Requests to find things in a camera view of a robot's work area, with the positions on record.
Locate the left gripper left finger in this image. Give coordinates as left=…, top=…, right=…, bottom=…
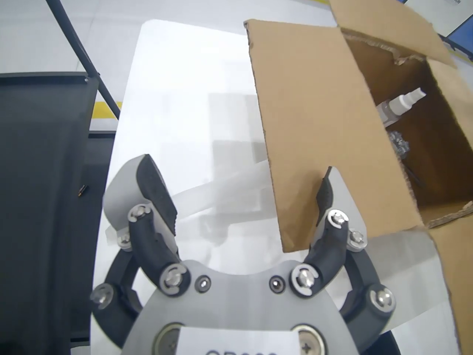
left=91, top=154, right=191, bottom=348

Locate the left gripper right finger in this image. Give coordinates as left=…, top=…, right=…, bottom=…
left=291, top=166, right=397, bottom=352

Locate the thin black zip tie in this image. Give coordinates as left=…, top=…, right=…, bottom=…
left=405, top=162, right=425, bottom=187

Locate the grey metal part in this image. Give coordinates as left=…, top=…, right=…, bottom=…
left=388, top=131, right=410, bottom=158

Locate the large brown cardboard carton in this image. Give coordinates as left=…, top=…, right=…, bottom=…
left=105, top=0, right=473, bottom=355

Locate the black flat panel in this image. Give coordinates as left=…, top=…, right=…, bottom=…
left=0, top=72, right=117, bottom=355

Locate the small white spray bottle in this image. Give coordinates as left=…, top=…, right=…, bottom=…
left=376, top=88, right=427, bottom=128

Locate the black cable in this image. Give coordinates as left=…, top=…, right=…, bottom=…
left=28, top=0, right=122, bottom=119

